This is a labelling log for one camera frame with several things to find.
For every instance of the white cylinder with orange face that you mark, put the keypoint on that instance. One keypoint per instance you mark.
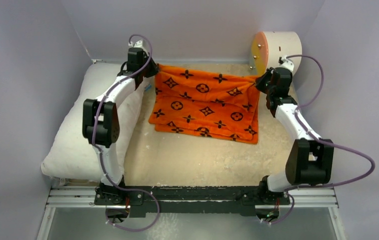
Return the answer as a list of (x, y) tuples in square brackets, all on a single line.
[(268, 46)]

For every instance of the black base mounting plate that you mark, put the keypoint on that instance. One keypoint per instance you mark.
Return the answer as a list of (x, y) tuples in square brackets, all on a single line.
[(246, 201)]

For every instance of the blue white pillow tag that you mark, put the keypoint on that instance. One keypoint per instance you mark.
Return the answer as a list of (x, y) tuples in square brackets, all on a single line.
[(147, 87)]

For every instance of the white pillow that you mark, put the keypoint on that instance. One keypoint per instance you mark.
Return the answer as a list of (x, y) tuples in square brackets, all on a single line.
[(71, 156)]

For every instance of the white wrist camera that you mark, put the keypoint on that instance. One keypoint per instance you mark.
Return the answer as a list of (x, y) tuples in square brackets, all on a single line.
[(286, 63), (137, 44)]

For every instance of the orange patterned pillowcase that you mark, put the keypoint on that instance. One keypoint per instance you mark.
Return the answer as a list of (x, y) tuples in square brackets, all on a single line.
[(206, 104)]

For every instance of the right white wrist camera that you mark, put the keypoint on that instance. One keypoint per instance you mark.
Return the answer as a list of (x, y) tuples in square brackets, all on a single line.
[(286, 63)]

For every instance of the aluminium rail frame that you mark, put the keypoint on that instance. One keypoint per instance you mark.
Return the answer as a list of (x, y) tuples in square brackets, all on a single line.
[(312, 215)]

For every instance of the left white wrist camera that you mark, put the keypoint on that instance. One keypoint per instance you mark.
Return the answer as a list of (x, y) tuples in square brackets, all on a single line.
[(137, 44)]

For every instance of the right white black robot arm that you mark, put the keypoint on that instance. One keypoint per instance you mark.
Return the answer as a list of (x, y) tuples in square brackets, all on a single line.
[(309, 161)]

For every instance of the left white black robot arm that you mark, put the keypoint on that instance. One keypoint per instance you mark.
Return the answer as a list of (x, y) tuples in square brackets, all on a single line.
[(100, 119)]

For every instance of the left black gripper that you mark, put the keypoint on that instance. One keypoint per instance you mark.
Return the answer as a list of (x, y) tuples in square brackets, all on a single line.
[(154, 69)]

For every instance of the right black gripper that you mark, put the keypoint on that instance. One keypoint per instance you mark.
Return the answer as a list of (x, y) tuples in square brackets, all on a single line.
[(263, 82)]

